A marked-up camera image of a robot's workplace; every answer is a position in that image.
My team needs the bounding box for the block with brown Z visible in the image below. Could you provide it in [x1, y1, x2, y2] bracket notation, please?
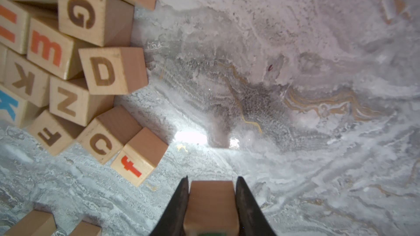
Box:
[49, 77, 114, 127]

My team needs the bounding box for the block with red f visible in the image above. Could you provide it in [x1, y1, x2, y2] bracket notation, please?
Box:
[110, 127, 168, 187]

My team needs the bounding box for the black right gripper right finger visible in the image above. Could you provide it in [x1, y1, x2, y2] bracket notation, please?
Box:
[235, 177, 277, 236]

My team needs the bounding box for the block with brown F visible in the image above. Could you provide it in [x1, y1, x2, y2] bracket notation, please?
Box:
[28, 110, 85, 156]

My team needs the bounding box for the block with teal K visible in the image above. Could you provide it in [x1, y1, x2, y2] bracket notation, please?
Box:
[1, 84, 46, 128]

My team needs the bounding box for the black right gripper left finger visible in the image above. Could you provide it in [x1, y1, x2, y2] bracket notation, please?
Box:
[149, 177, 189, 236]

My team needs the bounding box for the block with brown D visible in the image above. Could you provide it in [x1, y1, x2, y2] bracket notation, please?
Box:
[78, 47, 148, 95]

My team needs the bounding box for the block with orange M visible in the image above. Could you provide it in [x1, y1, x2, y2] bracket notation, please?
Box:
[27, 17, 94, 80]

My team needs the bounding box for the block with teal E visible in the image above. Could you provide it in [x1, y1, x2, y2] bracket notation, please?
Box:
[69, 221, 102, 236]

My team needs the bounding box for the block with brown G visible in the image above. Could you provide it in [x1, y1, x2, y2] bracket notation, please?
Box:
[58, 0, 135, 47]

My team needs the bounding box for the block with brown K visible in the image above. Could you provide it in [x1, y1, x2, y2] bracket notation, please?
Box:
[4, 50, 51, 107]

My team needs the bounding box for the block with green D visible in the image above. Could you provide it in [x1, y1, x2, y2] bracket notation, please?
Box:
[183, 181, 240, 236]

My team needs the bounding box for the block with brown C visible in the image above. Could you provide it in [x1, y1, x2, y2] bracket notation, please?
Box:
[77, 106, 143, 165]

